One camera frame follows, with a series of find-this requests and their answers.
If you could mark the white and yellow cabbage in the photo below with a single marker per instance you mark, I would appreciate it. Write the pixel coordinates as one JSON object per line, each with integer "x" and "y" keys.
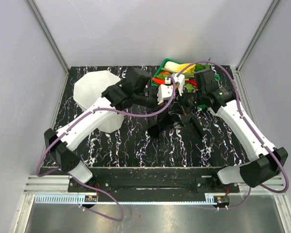
{"x": 177, "y": 68}

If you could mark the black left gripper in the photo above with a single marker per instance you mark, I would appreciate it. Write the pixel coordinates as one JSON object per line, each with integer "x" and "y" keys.
{"x": 156, "y": 108}

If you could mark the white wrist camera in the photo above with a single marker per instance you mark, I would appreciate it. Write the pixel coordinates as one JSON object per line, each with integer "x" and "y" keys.
{"x": 180, "y": 82}
{"x": 165, "y": 90}

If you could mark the orange carrot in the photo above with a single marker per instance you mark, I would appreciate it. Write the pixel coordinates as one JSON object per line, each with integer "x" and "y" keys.
{"x": 158, "y": 81}

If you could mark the black trash bag roll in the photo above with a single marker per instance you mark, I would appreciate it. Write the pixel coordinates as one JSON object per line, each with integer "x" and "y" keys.
{"x": 196, "y": 127}

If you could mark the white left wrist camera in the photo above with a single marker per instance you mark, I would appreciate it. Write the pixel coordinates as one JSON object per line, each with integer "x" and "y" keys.
{"x": 165, "y": 90}

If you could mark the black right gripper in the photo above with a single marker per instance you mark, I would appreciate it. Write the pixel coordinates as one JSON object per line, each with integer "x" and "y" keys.
{"x": 184, "y": 109}

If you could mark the green plastic vegetable tray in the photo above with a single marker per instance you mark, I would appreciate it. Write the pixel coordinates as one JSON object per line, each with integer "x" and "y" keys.
{"x": 190, "y": 83}

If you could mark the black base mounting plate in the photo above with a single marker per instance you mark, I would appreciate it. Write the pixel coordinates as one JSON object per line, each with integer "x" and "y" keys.
{"x": 169, "y": 171}

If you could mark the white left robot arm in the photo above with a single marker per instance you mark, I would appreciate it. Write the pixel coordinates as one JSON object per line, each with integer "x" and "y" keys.
{"x": 103, "y": 98}

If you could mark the white faceted trash bin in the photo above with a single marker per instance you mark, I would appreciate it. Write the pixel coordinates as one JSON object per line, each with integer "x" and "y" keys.
{"x": 89, "y": 88}

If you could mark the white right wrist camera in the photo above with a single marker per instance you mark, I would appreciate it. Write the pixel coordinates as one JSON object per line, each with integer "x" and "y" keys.
{"x": 180, "y": 82}

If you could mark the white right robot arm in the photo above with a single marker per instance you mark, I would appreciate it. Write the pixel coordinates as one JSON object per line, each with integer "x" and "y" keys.
{"x": 265, "y": 159}

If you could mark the aluminium rail with slots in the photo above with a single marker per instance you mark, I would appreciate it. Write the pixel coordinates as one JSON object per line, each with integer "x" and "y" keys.
{"x": 132, "y": 190}

